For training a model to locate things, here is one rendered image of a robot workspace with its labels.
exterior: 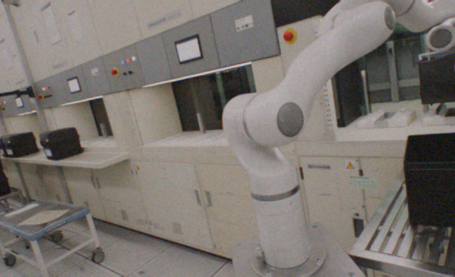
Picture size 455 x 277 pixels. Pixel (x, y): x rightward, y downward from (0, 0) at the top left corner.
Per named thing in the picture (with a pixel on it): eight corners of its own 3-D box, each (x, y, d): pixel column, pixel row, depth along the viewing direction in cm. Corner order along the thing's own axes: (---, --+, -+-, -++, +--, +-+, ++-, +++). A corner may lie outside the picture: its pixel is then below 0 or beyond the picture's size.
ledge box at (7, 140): (5, 158, 372) (-2, 137, 367) (31, 151, 393) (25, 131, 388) (15, 158, 353) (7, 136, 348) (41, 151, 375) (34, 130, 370)
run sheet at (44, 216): (15, 226, 235) (14, 224, 234) (42, 211, 256) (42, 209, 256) (45, 224, 225) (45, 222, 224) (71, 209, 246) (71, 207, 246)
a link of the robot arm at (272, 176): (269, 205, 67) (249, 97, 63) (229, 187, 83) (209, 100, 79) (310, 186, 73) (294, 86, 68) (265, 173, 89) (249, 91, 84)
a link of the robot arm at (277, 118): (246, 152, 76) (289, 161, 62) (219, 115, 72) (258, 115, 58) (357, 40, 93) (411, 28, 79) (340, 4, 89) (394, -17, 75)
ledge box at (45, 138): (43, 160, 297) (35, 134, 292) (74, 151, 316) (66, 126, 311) (54, 161, 276) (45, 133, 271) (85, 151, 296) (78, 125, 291)
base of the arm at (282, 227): (257, 292, 69) (241, 215, 65) (245, 247, 87) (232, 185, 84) (339, 271, 70) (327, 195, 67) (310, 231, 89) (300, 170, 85)
